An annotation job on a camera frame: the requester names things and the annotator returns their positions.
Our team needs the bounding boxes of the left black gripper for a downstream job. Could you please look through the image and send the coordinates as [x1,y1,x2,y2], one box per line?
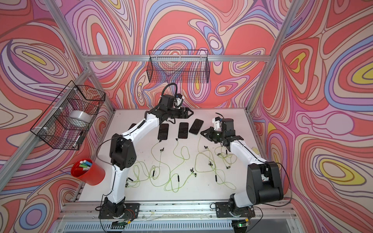
[166,107,194,119]

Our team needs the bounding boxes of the black phone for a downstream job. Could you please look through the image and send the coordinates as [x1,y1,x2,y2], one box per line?
[189,119,204,135]
[178,122,189,139]
[128,123,136,130]
[157,123,169,141]

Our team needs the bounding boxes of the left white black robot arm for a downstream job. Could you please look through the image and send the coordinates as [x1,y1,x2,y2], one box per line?
[100,95,194,218]

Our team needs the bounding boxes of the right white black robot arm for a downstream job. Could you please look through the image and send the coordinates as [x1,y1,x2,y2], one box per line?
[201,116,284,217]

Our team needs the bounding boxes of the yellow binder clip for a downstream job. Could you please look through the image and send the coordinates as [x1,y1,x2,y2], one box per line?
[252,147,260,155]

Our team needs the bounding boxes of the white tape roll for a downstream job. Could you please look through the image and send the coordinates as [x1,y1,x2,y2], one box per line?
[68,110,92,126]

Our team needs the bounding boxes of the black marker in basket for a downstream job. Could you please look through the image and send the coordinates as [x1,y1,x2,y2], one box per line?
[75,131,84,146]

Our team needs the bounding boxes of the red cup with markers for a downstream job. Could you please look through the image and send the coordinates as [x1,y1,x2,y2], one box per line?
[71,159,105,186]

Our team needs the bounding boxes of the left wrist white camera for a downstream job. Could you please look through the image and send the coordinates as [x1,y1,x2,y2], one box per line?
[174,93,184,108]

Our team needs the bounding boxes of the wrist white camera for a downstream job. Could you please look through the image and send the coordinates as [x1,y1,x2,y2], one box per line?
[174,93,184,108]
[212,116,223,131]

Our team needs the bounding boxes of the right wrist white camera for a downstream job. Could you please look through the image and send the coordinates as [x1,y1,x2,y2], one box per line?
[212,116,223,131]

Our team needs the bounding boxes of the back black wire basket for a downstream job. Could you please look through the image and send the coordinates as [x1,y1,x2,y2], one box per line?
[146,49,210,83]

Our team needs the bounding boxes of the black wire basket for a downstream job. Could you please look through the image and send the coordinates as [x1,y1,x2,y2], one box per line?
[30,81,106,150]
[146,49,210,83]

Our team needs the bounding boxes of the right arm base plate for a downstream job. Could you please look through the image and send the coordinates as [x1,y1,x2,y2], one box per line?
[214,202,255,219]

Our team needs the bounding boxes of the left black wire basket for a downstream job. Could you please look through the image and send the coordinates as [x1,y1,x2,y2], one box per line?
[30,81,106,150]

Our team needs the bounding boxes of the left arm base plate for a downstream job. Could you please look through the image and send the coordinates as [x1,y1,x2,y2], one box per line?
[99,203,140,220]

